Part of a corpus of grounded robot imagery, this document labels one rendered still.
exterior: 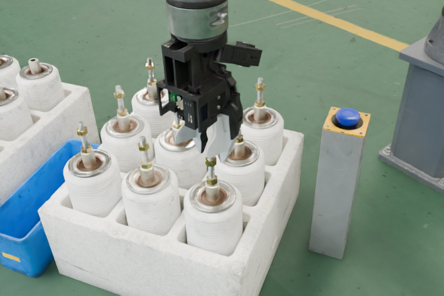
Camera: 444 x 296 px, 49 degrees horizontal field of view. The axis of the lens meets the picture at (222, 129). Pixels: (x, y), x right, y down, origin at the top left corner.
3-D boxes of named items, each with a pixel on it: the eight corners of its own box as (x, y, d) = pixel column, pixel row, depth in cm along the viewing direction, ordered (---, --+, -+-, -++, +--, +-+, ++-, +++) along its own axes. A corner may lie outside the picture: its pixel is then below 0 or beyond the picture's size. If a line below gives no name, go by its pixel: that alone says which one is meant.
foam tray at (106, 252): (152, 157, 128) (143, 98, 117) (298, 194, 115) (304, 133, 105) (58, 273, 99) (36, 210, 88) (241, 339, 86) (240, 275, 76)
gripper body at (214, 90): (158, 119, 67) (148, 37, 60) (197, 91, 73) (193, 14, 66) (202, 138, 63) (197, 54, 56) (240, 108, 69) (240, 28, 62)
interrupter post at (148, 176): (148, 187, 82) (145, 172, 80) (139, 181, 83) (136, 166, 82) (158, 180, 84) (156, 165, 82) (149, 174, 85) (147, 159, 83)
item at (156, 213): (157, 279, 89) (146, 208, 78) (123, 252, 94) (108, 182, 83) (195, 247, 94) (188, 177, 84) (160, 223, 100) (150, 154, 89)
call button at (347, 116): (337, 114, 87) (338, 104, 86) (360, 119, 86) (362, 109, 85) (332, 127, 84) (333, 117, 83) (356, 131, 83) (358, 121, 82)
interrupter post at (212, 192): (214, 205, 78) (213, 189, 77) (202, 199, 80) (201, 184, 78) (222, 196, 80) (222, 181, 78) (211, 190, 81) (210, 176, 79)
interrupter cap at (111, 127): (117, 145, 92) (117, 141, 91) (98, 127, 97) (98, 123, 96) (152, 129, 96) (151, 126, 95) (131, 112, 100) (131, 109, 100)
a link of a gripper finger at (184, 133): (167, 159, 74) (168, 111, 68) (192, 139, 78) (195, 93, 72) (183, 169, 73) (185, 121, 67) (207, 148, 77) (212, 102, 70)
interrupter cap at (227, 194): (218, 222, 76) (218, 219, 75) (180, 202, 79) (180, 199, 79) (245, 193, 80) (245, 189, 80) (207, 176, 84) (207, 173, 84)
